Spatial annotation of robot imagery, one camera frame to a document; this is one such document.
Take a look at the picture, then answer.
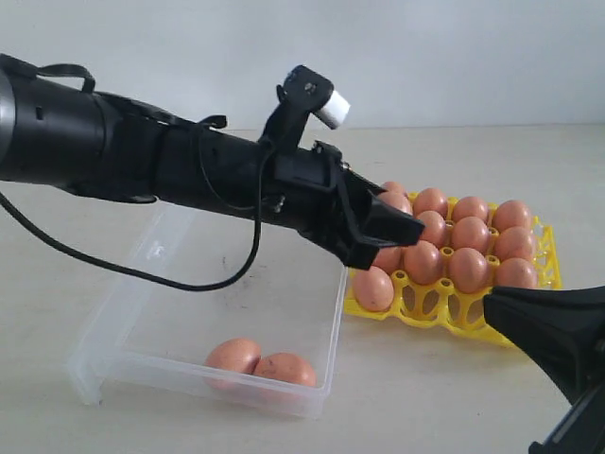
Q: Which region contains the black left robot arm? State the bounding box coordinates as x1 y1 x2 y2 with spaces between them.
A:
1 55 604 453

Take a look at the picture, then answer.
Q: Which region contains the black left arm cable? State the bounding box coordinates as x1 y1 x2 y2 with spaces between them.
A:
0 63 285 293

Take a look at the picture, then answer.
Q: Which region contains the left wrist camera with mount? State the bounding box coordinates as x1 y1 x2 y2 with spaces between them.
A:
258 64 351 153

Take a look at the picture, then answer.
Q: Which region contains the yellow plastic egg tray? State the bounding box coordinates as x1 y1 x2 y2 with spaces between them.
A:
343 216 562 347

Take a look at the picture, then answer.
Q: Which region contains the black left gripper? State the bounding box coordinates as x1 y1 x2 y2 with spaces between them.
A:
271 141 424 270

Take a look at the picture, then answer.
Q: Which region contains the clear plastic bin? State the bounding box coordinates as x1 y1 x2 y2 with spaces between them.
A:
67 225 347 418

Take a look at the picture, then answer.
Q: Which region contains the brown egg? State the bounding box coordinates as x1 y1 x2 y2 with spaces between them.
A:
203 338 261 375
448 248 490 293
451 196 489 224
378 191 413 216
253 352 317 387
403 240 443 286
492 200 532 232
372 247 403 275
494 257 538 288
352 266 394 312
381 181 407 197
412 187 448 218
493 226 537 262
450 217 491 254
417 210 447 249

